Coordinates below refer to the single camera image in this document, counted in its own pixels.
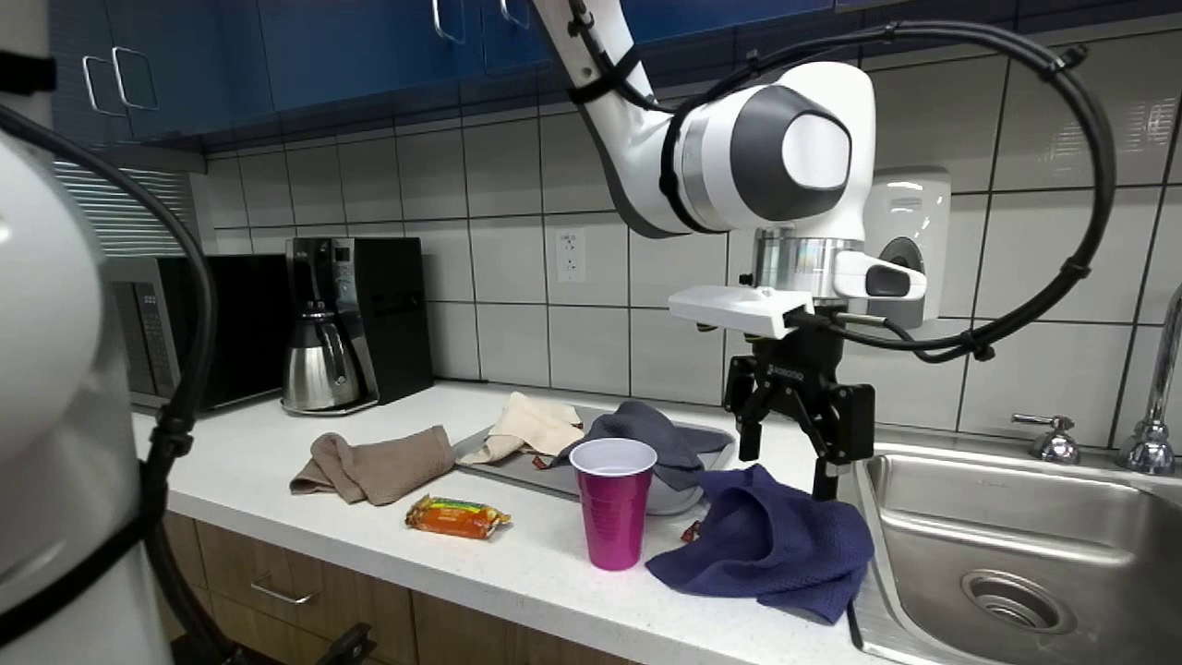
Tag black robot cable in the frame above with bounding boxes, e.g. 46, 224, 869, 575
659, 14, 1119, 368

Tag white wall outlet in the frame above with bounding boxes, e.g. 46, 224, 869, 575
552, 224, 596, 289

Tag silver drawer handle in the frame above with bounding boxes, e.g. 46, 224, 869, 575
248, 575, 320, 614

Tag orange granola bar wrapper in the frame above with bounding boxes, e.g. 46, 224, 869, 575
404, 490, 517, 543

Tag brown waffle towel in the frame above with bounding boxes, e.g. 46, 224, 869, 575
288, 422, 461, 509

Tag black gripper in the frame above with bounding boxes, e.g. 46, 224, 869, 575
722, 323, 881, 501

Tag black coffee maker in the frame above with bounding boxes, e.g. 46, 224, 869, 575
288, 234, 439, 419

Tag dark grey waffle towel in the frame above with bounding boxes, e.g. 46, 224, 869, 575
579, 400, 740, 497

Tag white robot body foreground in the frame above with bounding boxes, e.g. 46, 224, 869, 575
0, 98, 221, 649

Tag white soap dispenser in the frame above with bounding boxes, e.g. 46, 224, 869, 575
858, 169, 957, 337

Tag chrome faucet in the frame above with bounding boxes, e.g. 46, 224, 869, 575
1124, 282, 1182, 479

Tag pink plastic cup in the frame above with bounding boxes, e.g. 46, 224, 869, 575
567, 431, 665, 575

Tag steel coffee carafe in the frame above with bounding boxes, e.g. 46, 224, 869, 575
280, 308, 382, 422

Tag stainless steel sink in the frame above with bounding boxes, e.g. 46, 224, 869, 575
839, 437, 1182, 665

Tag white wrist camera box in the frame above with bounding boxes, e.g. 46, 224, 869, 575
665, 282, 819, 344

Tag cream waffle towel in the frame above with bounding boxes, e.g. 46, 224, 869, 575
458, 387, 590, 469

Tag blue upper cabinets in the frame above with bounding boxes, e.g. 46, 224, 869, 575
49, 0, 1182, 160

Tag black countertop oven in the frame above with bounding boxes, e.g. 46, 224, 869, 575
99, 250, 301, 419

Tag white slatted blind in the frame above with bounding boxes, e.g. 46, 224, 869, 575
52, 160, 205, 261

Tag chrome faucet side handle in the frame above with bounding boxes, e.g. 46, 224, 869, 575
1007, 409, 1091, 469

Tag silver upper cabinet handle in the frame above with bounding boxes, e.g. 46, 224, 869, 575
78, 48, 107, 118
102, 46, 142, 115

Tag blue waffle towel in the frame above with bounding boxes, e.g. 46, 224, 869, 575
643, 461, 881, 627

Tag wooden lower cabinet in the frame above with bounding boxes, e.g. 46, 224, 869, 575
158, 509, 648, 665

